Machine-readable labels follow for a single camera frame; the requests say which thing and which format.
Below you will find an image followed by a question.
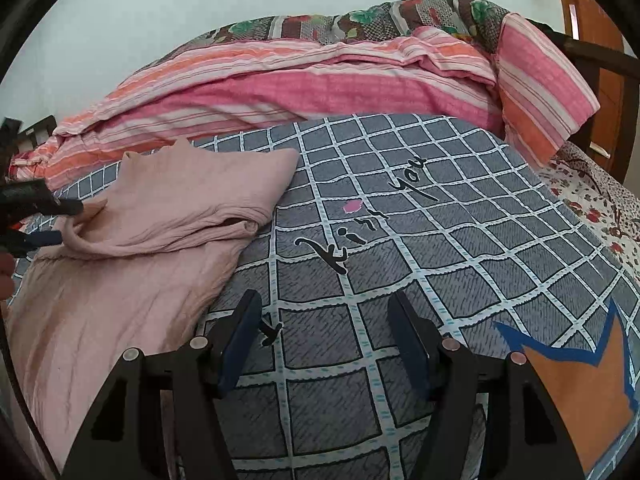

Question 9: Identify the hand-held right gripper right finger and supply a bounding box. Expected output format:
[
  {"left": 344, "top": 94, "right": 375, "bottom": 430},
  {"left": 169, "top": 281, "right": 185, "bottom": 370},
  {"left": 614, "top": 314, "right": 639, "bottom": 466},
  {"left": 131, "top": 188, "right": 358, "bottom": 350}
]
[{"left": 387, "top": 291, "right": 586, "bottom": 480}]

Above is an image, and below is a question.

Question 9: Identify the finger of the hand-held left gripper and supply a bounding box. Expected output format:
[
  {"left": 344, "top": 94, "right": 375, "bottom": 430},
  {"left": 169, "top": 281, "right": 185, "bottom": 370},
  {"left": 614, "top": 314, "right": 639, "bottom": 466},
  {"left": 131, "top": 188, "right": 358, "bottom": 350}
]
[
  {"left": 7, "top": 229, "right": 63, "bottom": 258},
  {"left": 12, "top": 179, "right": 84, "bottom": 217}
]

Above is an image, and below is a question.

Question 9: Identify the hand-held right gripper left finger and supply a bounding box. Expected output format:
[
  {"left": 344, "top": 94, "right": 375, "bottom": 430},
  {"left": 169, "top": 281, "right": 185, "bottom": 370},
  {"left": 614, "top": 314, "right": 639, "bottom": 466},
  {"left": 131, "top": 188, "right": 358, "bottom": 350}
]
[{"left": 60, "top": 289, "right": 263, "bottom": 480}]

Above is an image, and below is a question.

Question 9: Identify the pink knit sweater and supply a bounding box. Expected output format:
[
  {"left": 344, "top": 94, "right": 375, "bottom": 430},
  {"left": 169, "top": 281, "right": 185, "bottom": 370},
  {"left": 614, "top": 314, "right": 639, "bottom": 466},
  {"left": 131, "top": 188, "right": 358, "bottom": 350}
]
[{"left": 5, "top": 139, "right": 301, "bottom": 480}]

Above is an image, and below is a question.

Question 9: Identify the person's left hand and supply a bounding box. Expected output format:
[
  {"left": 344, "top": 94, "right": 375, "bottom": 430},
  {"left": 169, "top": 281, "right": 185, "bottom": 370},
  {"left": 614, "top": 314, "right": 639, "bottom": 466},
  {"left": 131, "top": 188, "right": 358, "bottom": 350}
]
[{"left": 0, "top": 255, "right": 15, "bottom": 302}]

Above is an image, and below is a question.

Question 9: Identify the dark wooden footboard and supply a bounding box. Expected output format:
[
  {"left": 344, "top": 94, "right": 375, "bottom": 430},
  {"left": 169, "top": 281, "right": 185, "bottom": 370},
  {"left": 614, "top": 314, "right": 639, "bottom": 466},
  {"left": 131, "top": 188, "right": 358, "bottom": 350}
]
[{"left": 9, "top": 115, "right": 59, "bottom": 163}]

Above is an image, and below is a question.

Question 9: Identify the grey checked bedsheet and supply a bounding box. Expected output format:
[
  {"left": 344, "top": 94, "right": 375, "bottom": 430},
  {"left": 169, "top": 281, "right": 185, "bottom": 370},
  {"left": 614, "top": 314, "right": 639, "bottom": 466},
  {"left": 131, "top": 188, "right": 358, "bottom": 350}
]
[{"left": 10, "top": 112, "right": 636, "bottom": 480}]

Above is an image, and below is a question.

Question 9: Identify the white floral bedsheet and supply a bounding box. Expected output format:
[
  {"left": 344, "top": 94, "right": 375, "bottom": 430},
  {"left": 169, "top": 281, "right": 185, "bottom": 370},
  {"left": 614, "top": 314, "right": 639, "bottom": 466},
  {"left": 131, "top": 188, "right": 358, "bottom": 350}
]
[{"left": 537, "top": 140, "right": 640, "bottom": 272}]

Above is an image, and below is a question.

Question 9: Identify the pink striped quilt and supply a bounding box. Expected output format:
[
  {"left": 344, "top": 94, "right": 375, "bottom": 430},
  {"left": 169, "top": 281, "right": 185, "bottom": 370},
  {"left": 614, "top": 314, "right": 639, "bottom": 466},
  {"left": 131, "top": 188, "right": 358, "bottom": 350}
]
[{"left": 7, "top": 25, "right": 506, "bottom": 192}]

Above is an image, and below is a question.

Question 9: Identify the pink striped pillow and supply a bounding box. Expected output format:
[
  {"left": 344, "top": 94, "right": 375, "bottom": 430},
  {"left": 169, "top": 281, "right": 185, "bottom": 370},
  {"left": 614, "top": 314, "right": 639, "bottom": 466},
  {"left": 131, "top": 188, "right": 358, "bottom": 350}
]
[{"left": 495, "top": 12, "right": 601, "bottom": 168}]

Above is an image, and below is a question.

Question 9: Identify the floral patchwork quilt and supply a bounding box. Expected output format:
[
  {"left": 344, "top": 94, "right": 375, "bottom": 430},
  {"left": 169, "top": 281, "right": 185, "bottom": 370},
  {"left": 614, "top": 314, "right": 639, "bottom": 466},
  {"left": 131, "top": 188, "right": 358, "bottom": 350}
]
[{"left": 180, "top": 0, "right": 521, "bottom": 56}]

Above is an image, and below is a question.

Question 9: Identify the dark wooden headboard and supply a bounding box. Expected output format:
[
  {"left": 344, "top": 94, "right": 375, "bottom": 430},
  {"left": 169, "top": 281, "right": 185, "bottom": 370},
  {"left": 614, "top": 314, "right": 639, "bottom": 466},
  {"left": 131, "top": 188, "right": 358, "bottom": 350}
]
[{"left": 525, "top": 17, "right": 640, "bottom": 186}]

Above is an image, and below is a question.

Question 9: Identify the orange wooden door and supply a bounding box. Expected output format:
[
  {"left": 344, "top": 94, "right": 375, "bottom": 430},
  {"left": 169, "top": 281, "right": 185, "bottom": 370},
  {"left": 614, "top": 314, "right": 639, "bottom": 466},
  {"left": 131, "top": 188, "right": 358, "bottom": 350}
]
[{"left": 550, "top": 0, "right": 640, "bottom": 128}]

